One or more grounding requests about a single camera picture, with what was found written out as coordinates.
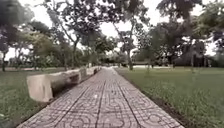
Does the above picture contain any patterned paving tile path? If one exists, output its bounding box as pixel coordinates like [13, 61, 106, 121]
[16, 66, 186, 128]

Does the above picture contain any group of trees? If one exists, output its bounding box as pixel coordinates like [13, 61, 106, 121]
[0, 0, 224, 73]

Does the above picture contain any row of stone benches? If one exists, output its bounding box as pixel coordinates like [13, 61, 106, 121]
[26, 65, 102, 103]

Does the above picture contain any grass lawn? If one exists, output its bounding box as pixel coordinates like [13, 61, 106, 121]
[114, 66, 224, 128]
[0, 67, 81, 128]

